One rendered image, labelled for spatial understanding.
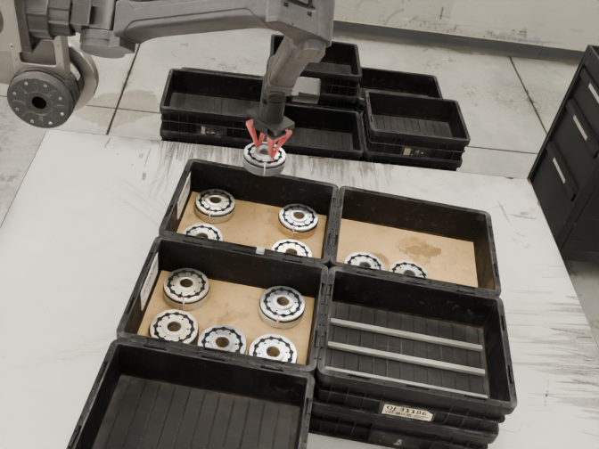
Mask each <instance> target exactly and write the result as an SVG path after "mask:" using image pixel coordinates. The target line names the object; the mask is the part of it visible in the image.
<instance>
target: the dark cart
mask: <svg viewBox="0 0 599 449"><path fill-rule="evenodd" d="M527 179H529V180H530V182H531V185H532V187H533V189H534V192H535V194H536V196H537V199H538V202H539V204H540V207H541V208H542V210H543V213H544V215H545V218H546V221H547V223H548V225H549V228H550V230H551V233H552V235H553V237H554V240H555V243H556V245H557V247H558V250H559V251H560V254H561V256H562V260H563V261H564V260H572V261H581V262H591V263H599V45H587V48H586V50H585V52H584V54H583V57H582V59H581V61H580V63H579V65H578V68H577V70H576V72H575V74H574V76H573V79H572V80H571V82H570V85H569V88H568V90H567V92H566V94H565V95H564V98H563V100H562V103H561V105H560V107H559V110H558V111H557V113H556V115H555V117H554V121H553V123H552V125H551V126H550V128H549V131H548V133H547V135H546V138H545V140H544V142H543V144H542V146H541V148H540V150H539V153H538V155H537V157H536V159H535V162H534V164H533V166H532V168H531V170H530V171H529V175H528V177H527Z"/></svg>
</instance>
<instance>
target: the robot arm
mask: <svg viewBox="0 0 599 449"><path fill-rule="evenodd" d="M14 6H15V11H16V17H17V23H18V29H19V34H20V40H21V50H22V51H23V52H24V53H33V52H34V51H35V50H36V48H37V46H38V44H39V42H40V41H41V39H49V40H54V39H55V38H56V36H65V37H73V36H75V35H76V32H77V33H79V34H80V39H79V42H80V50H81V51H82V52H84V53H88V54H90V55H93V56H97V57H102V58H108V59H120V58H123V57H125V54H131V53H135V45H137V44H142V43H144V42H145V41H147V40H150V39H154V38H157V37H170V36H180V35H189V34H199V33H208V32H218V31H227V30H237V29H271V30H274V31H279V32H281V33H282V34H284V38H283V41H282V43H281V44H280V46H279V48H278V49H277V51H276V53H275V55H273V56H269V57H268V59H267V68H266V73H265V74H264V78H263V85H262V92H261V98H260V105H259V106H257V107H255V108H252V109H250V110H247V111H246V117H248V116H249V117H251V119H250V120H248V121H246V127H247V128H248V130H249V132H250V135H251V137H252V139H253V142H254V144H255V147H256V148H258V147H259V146H261V144H262V142H263V140H264V137H265V135H266V136H267V146H268V151H269V156H270V158H273V157H275V155H276V153H277V152H278V151H279V149H280V148H281V146H282V145H283V144H284V143H285V141H286V140H287V139H288V138H289V137H290V136H291V134H292V131H291V129H293V128H294V125H295V123H294V122H293V121H292V120H290V119H289V118H287V117H285V116H284V115H283V113H284V107H285V102H286V96H290V97H291V101H292V102H304V103H313V104H317V102H318V98H319V95H320V85H321V80H320V79H319V78H305V77H301V76H300V73H301V72H302V70H304V69H305V67H306V66H307V65H308V63H309V62H320V61H321V59H322V58H323V57H324V55H325V48H326V47H329V46H331V45H332V29H333V19H334V8H335V0H158V1H151V2H140V0H14ZM255 129H257V130H258V131H260V136H259V139H258V138H257V135H256V131H255ZM279 139H280V140H279ZM277 140H279V142H278V144H277V145H276V147H275V143H276V142H277ZM274 147H275V150H274Z"/></svg>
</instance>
